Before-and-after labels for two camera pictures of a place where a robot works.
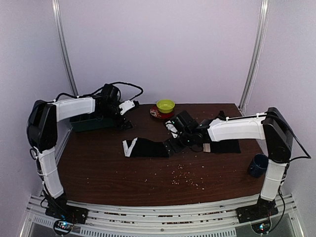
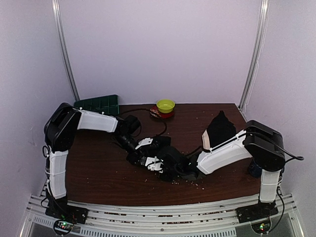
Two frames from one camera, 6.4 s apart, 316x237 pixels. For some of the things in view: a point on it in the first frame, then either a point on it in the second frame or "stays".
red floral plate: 154,111 stays
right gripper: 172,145 to 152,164
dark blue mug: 260,164 stays
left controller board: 62,227 stays
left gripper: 127,123 to 132,156
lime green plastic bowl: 165,106 stays
